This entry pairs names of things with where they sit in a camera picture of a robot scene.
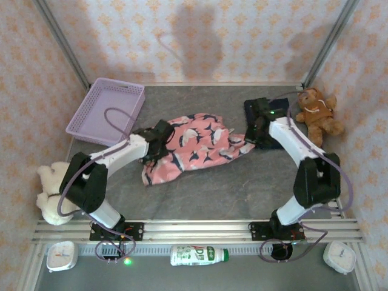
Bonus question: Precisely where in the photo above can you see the aluminium mounting rail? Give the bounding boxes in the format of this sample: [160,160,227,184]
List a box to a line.
[32,218,364,243]

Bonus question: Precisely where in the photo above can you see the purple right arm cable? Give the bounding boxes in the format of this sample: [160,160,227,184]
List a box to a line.
[259,90,354,263]

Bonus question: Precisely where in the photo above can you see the aluminium frame post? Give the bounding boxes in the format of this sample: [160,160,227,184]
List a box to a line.
[303,0,361,89]
[33,0,92,89]

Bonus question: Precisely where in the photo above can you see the navy blue garment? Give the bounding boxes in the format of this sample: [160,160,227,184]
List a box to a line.
[244,98,290,150]

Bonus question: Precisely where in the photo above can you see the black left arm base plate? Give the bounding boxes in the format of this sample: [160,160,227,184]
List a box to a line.
[89,221,144,242]

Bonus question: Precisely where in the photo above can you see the pink patterned garment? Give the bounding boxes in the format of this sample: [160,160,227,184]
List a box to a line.
[141,113,256,186]

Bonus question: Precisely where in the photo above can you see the white and green drink bottle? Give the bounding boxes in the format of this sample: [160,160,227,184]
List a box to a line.
[170,244,230,267]

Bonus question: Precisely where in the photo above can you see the black round cable grommet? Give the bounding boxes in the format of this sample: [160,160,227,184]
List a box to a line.
[271,244,294,262]

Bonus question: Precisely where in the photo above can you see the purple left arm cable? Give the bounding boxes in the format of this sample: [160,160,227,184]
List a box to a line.
[57,108,136,263]

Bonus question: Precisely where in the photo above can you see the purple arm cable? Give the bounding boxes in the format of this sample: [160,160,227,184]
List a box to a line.
[259,90,354,263]
[57,108,136,263]

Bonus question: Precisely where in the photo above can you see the grey slotted cable duct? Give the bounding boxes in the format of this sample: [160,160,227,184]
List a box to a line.
[45,244,273,256]

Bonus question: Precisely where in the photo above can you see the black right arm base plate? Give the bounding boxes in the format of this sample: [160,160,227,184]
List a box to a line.
[248,221,306,242]

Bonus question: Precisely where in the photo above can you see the white clock with purple hands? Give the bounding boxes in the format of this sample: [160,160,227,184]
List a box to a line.
[323,241,357,275]

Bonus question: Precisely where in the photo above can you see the brown teddy bear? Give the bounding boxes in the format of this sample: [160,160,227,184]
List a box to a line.
[295,87,346,149]

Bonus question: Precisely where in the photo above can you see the purple plastic basket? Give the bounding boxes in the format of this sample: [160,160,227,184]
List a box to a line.
[65,77,146,150]

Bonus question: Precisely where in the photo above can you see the white clock with orange hands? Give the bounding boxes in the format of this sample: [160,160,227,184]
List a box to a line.
[45,241,76,273]

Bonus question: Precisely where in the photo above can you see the white plush toy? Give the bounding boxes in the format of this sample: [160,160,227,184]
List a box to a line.
[36,161,80,226]

